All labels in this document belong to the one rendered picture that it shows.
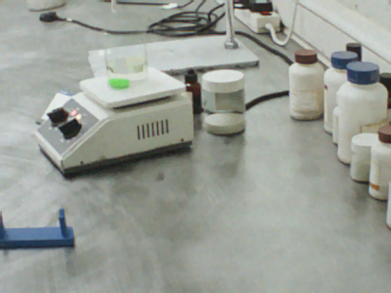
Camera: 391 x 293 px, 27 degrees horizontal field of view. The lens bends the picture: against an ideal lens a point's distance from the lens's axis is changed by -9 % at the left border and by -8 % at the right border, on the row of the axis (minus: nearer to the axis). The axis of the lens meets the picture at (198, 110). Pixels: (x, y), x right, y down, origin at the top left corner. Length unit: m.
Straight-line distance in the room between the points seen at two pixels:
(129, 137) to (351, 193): 0.31
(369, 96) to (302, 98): 0.21
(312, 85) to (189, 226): 0.38
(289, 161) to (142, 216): 0.24
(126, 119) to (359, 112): 0.31
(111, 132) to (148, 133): 0.06
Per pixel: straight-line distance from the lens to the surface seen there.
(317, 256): 0.90
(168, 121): 1.17
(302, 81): 1.27
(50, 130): 1.20
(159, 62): 1.58
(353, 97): 1.09
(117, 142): 1.15
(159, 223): 0.99
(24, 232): 0.97
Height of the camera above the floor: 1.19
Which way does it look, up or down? 19 degrees down
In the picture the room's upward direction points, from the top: 3 degrees counter-clockwise
